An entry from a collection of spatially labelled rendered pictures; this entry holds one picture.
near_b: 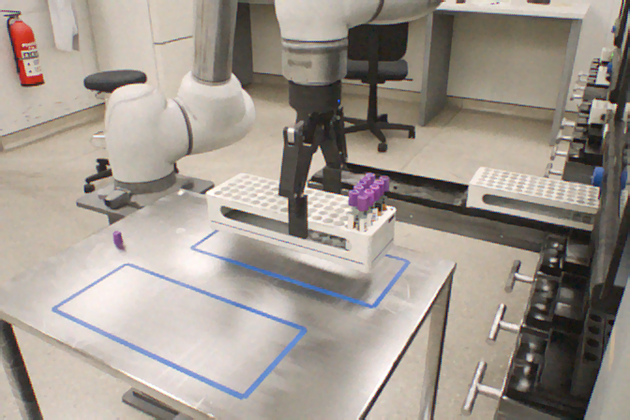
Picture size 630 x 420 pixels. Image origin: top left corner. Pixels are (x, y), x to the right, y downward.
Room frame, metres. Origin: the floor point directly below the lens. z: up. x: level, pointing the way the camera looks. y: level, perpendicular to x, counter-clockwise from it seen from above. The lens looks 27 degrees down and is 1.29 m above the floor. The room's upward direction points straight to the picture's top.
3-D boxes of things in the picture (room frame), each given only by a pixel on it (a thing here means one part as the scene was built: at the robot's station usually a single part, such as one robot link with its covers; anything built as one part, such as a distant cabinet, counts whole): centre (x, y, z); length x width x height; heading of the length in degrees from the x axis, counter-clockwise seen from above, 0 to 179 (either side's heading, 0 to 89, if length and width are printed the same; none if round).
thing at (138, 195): (1.27, 0.47, 0.73); 0.22 x 0.18 x 0.06; 153
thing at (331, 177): (0.80, -0.01, 0.93); 0.03 x 0.01 x 0.07; 61
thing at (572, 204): (0.94, -0.44, 0.83); 0.30 x 0.10 x 0.06; 63
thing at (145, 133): (1.29, 0.45, 0.87); 0.18 x 0.16 x 0.22; 128
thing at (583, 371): (0.49, -0.32, 0.85); 0.12 x 0.02 x 0.06; 152
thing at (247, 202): (0.77, 0.04, 0.89); 0.30 x 0.10 x 0.06; 61
